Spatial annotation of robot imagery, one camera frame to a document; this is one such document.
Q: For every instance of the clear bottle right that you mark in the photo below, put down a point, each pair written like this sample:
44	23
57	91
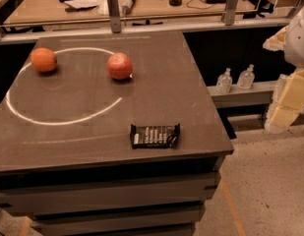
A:
246	78

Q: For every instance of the grey handheld tool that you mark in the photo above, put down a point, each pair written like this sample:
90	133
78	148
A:
127	6

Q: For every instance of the black rxbar chocolate wrapper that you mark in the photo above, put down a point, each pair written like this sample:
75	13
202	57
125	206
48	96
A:
154	136

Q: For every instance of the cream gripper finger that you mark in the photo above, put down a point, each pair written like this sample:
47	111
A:
276	42
288	102

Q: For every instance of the grey cabinet with drawers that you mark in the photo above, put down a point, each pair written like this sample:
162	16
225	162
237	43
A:
66	158

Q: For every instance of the grey metal ledge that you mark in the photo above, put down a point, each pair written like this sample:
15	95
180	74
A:
259	93

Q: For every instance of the wooden desk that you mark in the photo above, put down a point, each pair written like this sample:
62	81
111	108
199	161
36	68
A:
48	12

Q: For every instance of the clear bottle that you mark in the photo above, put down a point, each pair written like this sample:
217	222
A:
246	78
224	82

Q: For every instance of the red apple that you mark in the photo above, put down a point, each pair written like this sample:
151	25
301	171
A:
119	66

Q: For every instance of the clear bottle left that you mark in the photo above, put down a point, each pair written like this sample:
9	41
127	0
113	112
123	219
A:
224	82

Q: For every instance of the orange fruit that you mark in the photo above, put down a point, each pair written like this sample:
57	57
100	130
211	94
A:
43	60

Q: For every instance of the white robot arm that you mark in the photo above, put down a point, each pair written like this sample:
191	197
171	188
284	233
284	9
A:
294	41

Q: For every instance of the white paper sheet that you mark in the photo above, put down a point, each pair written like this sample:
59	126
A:
82	4

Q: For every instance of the grey metal post left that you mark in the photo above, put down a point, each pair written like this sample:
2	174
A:
114	15

